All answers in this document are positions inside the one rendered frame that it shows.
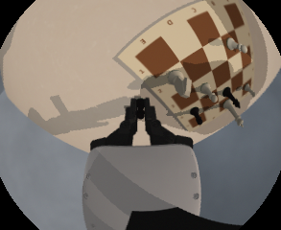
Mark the white pawn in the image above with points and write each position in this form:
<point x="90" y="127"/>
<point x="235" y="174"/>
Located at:
<point x="205" y="89"/>
<point x="231" y="44"/>
<point x="247" y="88"/>

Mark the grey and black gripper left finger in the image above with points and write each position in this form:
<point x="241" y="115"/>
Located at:
<point x="123" y="135"/>

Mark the brown and cream chessboard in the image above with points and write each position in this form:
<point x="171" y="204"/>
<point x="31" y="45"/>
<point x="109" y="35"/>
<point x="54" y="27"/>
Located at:
<point x="193" y="41"/>

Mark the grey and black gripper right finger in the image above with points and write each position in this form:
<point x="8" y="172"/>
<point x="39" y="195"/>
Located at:
<point x="160" y="135"/>

